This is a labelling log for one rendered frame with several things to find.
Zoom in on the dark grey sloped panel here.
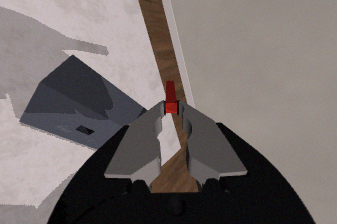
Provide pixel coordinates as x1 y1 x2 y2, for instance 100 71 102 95
19 54 148 150

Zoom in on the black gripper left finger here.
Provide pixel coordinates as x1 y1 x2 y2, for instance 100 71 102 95
47 100 166 224

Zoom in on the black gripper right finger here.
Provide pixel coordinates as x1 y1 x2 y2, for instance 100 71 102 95
177 100 316 224

